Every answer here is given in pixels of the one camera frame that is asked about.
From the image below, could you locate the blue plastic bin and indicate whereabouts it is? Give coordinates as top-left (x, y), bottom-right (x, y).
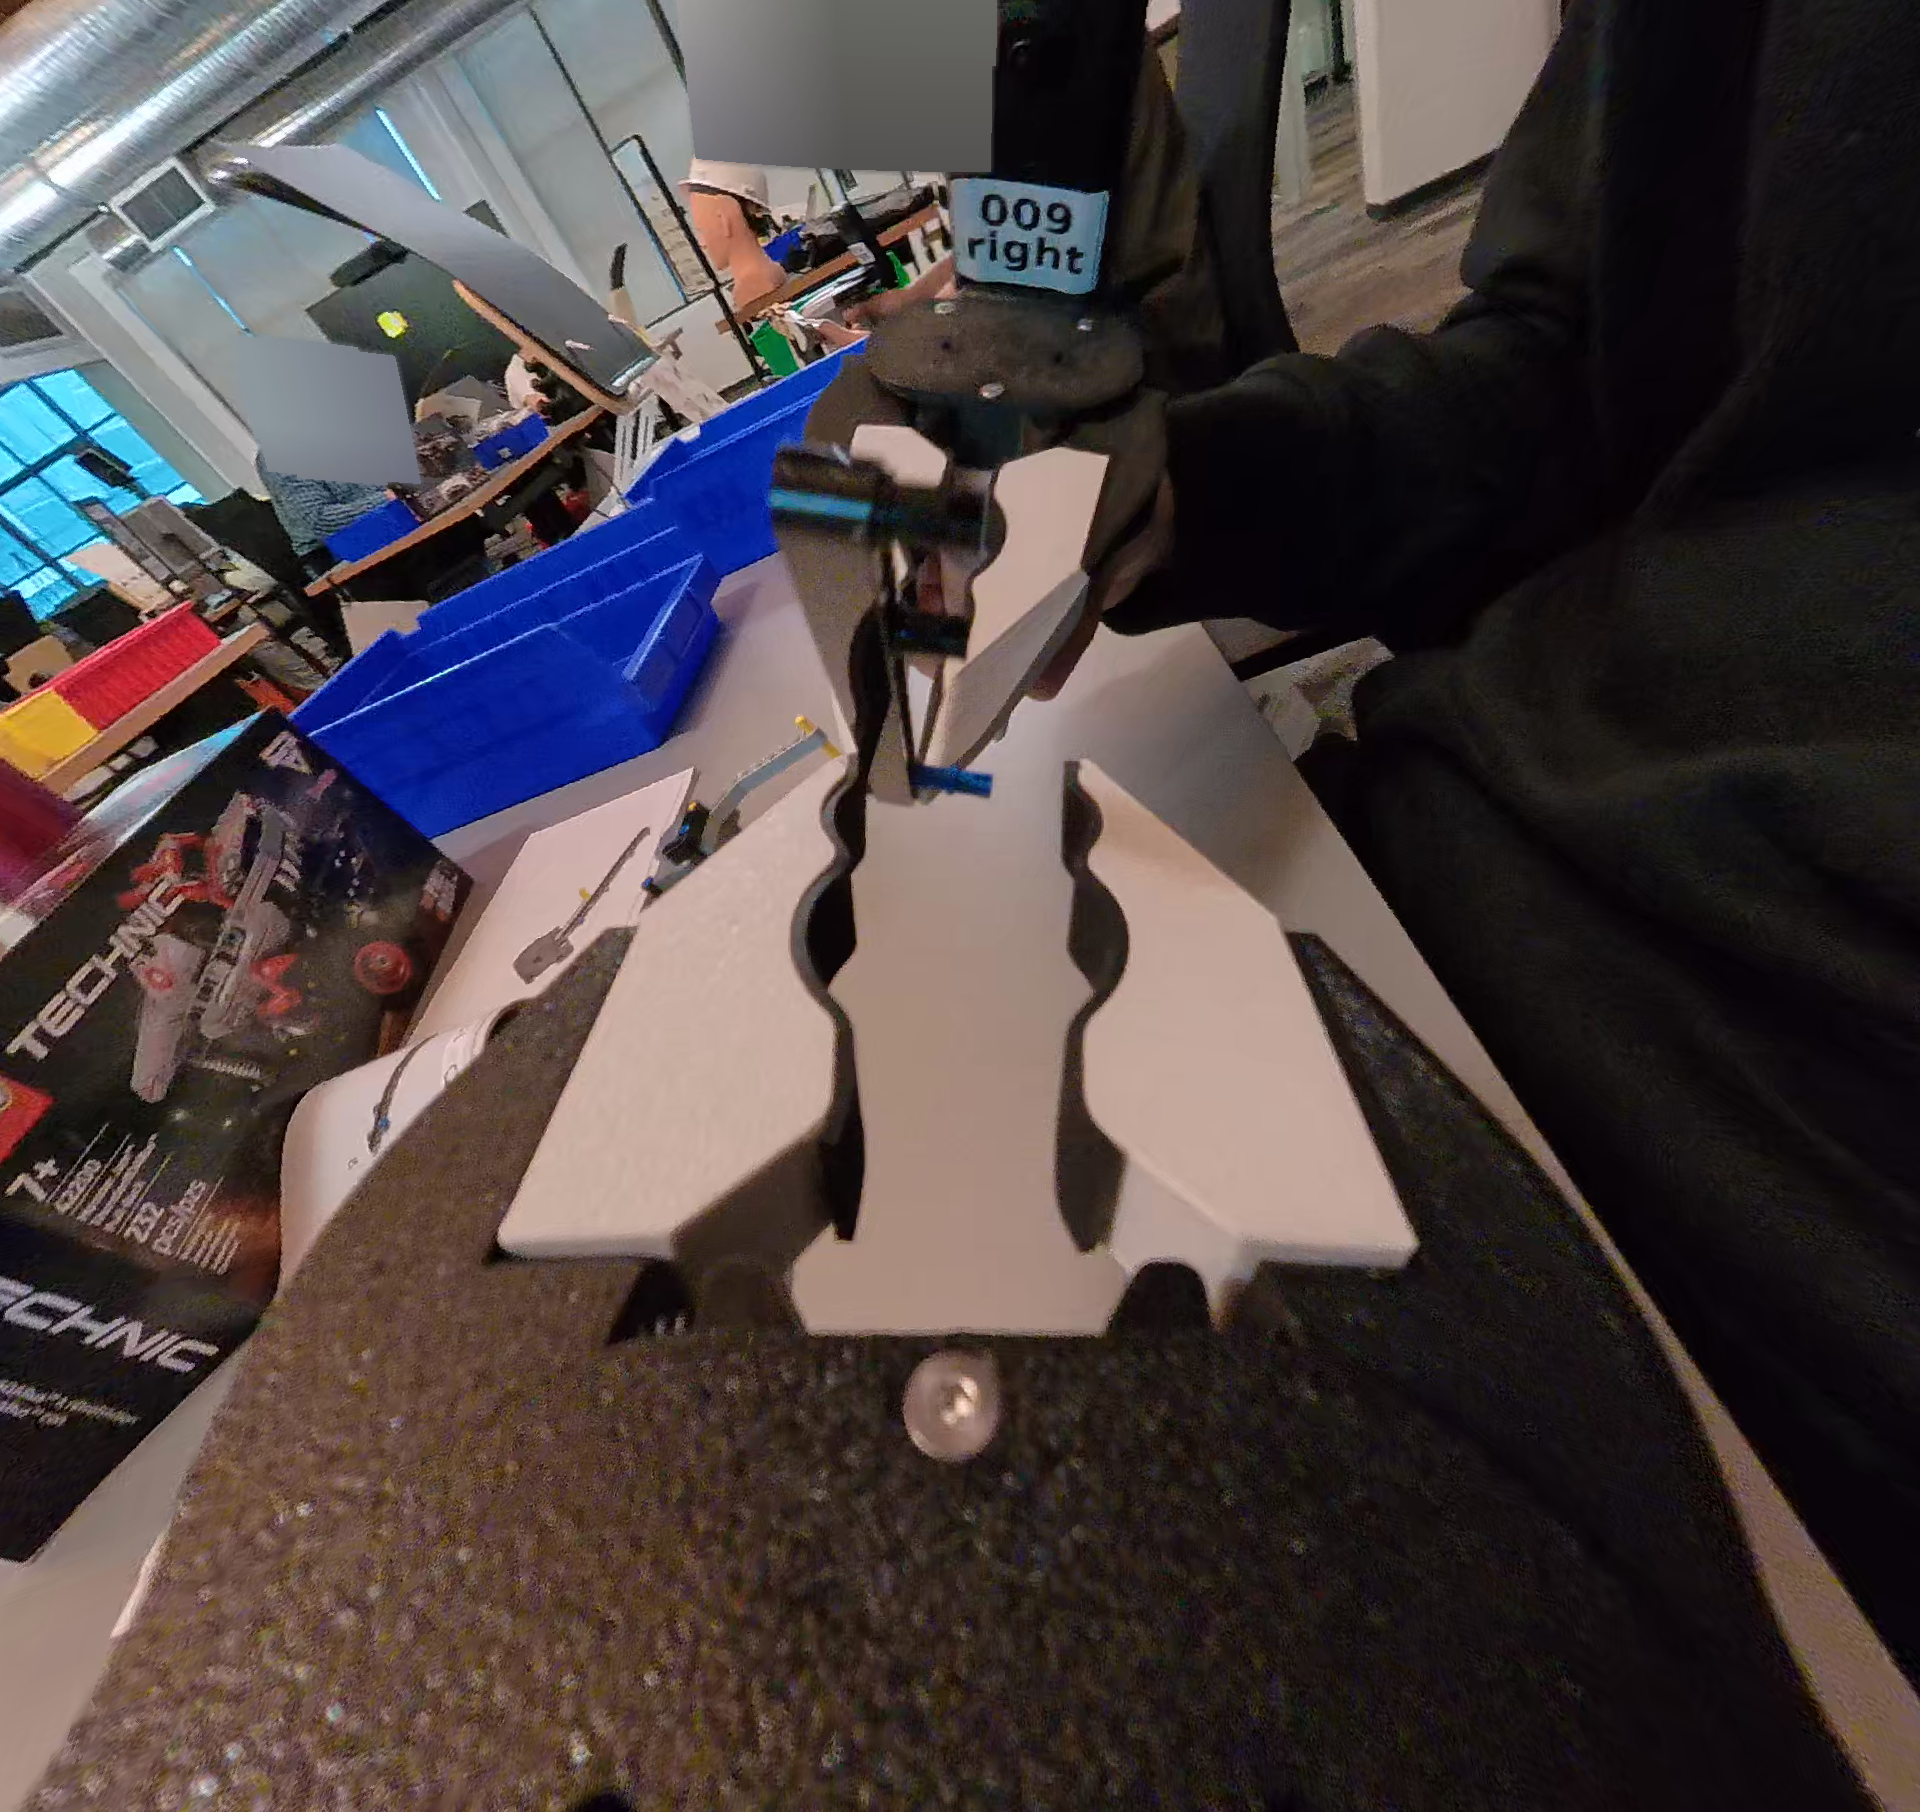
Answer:
top-left (293, 550), bottom-right (721, 841)
top-left (624, 334), bottom-right (871, 576)

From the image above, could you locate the mannequin head white helmet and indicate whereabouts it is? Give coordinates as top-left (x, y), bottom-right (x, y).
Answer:
top-left (682, 157), bottom-right (795, 313)

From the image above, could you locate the silver spiral ventilation duct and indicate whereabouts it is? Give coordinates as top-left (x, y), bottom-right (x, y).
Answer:
top-left (0, 0), bottom-right (668, 246)

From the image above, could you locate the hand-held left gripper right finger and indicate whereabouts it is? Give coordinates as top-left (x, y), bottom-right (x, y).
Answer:
top-left (1058, 759), bottom-right (1418, 1325)

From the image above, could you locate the grey toy brick assembly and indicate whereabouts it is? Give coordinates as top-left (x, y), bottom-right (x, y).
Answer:
top-left (648, 714), bottom-right (840, 898)

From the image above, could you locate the dark red tumbler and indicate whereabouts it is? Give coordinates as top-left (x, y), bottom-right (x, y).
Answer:
top-left (0, 762), bottom-right (92, 914)

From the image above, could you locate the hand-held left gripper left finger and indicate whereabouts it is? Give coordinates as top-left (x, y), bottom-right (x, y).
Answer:
top-left (494, 762), bottom-right (871, 1336)

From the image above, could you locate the person's right hand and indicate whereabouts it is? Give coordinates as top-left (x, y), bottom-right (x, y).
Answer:
top-left (1031, 491), bottom-right (1177, 702)

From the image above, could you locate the white instruction booklet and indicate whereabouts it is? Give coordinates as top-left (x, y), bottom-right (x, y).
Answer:
top-left (278, 769), bottom-right (697, 1242)

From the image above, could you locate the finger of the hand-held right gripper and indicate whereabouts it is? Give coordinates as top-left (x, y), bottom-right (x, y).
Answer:
top-left (782, 422), bottom-right (950, 811)
top-left (929, 446), bottom-right (1114, 765)

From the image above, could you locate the long black toy beam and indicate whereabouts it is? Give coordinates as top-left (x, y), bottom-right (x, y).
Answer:
top-left (768, 443), bottom-right (1005, 802)

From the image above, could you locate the black toy set box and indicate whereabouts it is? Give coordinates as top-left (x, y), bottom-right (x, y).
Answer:
top-left (0, 710), bottom-right (475, 1564)

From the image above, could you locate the tilted grey panel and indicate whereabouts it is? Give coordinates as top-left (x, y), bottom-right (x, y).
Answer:
top-left (209, 139), bottom-right (661, 412)

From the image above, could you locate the person's black sweatshirt torso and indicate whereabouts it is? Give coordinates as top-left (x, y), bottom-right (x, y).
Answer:
top-left (1351, 0), bottom-right (1920, 1662)

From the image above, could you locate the red plastic bin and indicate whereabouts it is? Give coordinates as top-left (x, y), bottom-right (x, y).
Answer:
top-left (45, 595), bottom-right (226, 732)

